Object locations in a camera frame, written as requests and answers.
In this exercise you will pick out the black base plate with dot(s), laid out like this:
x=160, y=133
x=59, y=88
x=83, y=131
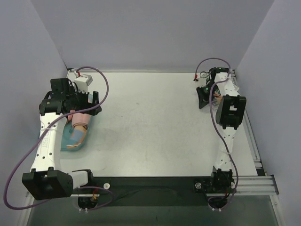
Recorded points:
x=156, y=192

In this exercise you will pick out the salmon rolled towel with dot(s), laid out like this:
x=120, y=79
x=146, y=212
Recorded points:
x=69, y=117

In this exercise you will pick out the orange polka dot towel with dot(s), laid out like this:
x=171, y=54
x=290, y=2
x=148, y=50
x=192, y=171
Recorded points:
x=77, y=138

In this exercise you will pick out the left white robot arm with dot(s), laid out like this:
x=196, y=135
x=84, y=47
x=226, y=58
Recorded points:
x=46, y=179

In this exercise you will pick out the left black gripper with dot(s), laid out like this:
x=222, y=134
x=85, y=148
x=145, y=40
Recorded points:
x=85, y=101

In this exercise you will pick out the white rabbit print towel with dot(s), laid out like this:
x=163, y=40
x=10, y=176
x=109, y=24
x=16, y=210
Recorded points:
x=216, y=98

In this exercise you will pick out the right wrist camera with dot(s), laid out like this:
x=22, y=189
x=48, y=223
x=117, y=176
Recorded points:
x=198, y=77

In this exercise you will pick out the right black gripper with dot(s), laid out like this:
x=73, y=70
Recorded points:
x=203, y=98

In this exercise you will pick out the teal plastic tray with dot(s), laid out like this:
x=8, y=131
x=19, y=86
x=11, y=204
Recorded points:
x=67, y=134

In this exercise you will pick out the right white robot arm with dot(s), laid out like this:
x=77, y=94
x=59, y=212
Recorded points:
x=228, y=118

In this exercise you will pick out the aluminium front rail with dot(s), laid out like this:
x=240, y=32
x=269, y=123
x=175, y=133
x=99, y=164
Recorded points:
x=257, y=185

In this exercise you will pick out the pink rolled towel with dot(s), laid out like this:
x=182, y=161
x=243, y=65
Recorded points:
x=81, y=119

